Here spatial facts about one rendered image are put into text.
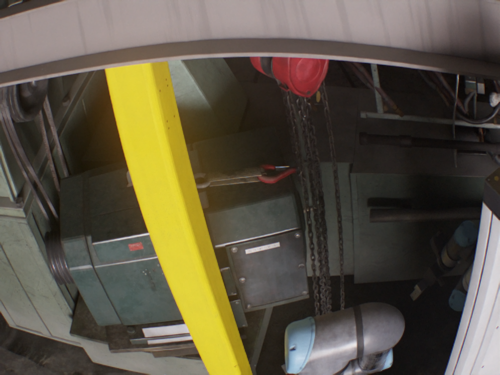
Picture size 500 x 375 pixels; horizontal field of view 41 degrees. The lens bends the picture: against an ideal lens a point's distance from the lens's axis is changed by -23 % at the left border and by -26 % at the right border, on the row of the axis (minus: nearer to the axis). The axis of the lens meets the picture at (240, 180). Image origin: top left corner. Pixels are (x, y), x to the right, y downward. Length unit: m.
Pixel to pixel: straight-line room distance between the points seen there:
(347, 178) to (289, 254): 0.52
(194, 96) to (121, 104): 1.28
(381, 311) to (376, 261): 1.71
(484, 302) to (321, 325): 0.39
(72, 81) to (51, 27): 1.55
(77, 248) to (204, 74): 0.81
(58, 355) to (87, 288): 0.83
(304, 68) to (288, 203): 0.56
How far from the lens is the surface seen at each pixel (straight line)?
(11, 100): 2.33
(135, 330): 2.70
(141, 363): 2.98
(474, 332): 1.25
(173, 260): 1.82
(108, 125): 3.22
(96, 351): 3.05
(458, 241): 1.97
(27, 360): 3.29
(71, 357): 3.21
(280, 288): 2.55
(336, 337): 1.38
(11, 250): 2.85
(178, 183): 1.66
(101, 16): 1.49
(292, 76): 1.93
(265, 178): 2.39
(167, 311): 2.58
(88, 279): 2.47
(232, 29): 1.44
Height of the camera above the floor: 2.47
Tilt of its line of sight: 42 degrees down
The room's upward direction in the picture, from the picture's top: 12 degrees counter-clockwise
